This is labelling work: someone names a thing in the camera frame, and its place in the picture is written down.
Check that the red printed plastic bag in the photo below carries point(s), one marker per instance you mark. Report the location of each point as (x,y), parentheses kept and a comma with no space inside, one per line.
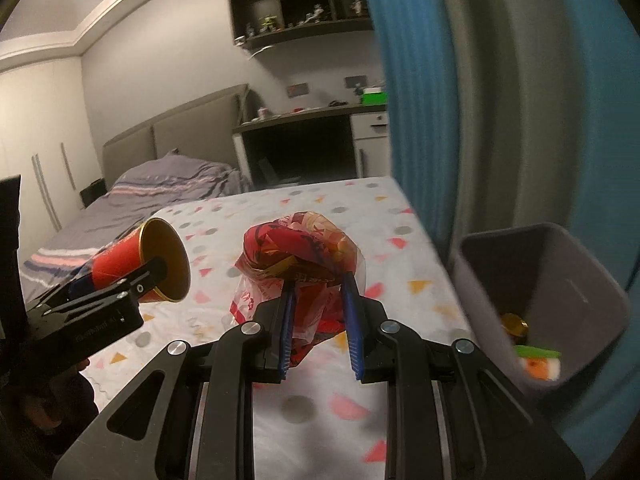
(295,250)

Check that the white wardrobe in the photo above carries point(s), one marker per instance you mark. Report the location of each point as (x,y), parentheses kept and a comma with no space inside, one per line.
(40,125)

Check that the grey plastic bin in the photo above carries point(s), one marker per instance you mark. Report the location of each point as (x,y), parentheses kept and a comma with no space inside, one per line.
(575,270)

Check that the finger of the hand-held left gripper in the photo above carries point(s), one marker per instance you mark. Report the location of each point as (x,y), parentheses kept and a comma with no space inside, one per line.
(75,284)
(100,330)

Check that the green box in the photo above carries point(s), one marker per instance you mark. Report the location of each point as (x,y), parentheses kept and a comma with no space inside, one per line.
(375,96)

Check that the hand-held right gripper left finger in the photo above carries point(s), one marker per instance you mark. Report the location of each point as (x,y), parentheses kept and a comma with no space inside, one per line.
(286,330)

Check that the grey wall socket panel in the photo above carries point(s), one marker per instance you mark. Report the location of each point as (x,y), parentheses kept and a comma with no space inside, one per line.
(355,81)
(297,90)

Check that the beige upholstered headboard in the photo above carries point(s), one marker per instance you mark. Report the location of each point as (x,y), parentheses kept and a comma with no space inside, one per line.
(195,125)

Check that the blue grey curtain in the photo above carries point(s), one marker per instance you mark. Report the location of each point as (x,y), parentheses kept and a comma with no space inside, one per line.
(415,85)

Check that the grey striped duvet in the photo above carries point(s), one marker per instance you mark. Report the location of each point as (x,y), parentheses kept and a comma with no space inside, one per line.
(150,185)

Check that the row of figurines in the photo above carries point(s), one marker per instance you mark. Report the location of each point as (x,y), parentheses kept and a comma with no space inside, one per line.
(270,22)

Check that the dark wall shelf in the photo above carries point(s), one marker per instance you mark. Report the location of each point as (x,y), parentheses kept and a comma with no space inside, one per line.
(250,0)

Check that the black bedside table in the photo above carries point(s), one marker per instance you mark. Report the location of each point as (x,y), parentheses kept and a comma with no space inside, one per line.
(92,192)

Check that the person's left hand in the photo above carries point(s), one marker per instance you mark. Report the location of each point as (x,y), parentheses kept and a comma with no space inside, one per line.
(55,400)

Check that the green plastic packaging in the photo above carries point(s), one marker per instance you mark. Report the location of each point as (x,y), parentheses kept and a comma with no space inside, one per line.
(540,352)

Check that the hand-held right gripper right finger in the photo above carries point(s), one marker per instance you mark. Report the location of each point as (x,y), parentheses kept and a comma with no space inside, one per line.
(352,330)

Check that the white drawer cabinet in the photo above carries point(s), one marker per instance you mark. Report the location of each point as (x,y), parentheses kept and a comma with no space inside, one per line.
(372,130)

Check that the orange white paper cup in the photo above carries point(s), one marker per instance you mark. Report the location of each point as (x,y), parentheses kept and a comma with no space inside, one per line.
(540,369)

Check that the dark desk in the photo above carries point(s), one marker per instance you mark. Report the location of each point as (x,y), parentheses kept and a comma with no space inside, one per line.
(300,145)

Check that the white small jar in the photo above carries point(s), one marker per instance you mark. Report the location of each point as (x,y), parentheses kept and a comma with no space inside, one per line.
(261,112)

